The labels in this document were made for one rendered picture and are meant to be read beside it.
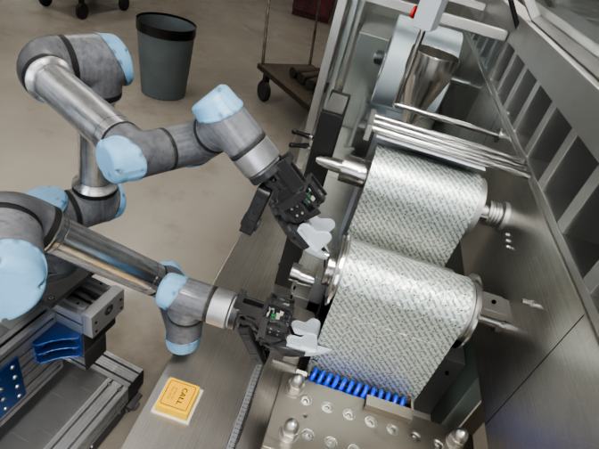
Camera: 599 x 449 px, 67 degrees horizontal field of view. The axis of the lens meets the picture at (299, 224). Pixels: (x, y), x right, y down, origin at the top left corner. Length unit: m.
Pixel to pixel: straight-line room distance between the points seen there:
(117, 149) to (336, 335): 0.52
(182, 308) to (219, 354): 0.24
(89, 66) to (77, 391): 1.21
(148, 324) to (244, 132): 1.70
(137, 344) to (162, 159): 1.58
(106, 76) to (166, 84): 3.27
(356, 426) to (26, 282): 0.63
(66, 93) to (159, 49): 3.36
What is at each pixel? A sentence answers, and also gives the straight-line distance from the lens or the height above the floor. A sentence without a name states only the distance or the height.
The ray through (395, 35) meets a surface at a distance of 1.68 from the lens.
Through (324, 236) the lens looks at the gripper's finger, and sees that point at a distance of 0.82.
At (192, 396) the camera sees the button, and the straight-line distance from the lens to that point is 1.04.
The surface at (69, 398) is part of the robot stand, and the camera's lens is 1.90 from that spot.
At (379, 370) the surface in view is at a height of 1.08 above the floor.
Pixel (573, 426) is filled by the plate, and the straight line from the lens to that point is 0.72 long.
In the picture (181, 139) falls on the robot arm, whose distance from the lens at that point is 0.81.
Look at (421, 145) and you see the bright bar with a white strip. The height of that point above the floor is 1.44.
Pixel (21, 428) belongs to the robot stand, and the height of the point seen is 0.21.
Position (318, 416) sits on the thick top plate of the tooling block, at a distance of 0.94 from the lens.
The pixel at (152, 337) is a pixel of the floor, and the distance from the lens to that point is 2.30.
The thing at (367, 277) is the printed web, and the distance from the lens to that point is 0.82.
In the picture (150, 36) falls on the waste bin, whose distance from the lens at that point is 4.26.
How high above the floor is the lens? 1.81
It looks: 36 degrees down
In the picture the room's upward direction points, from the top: 16 degrees clockwise
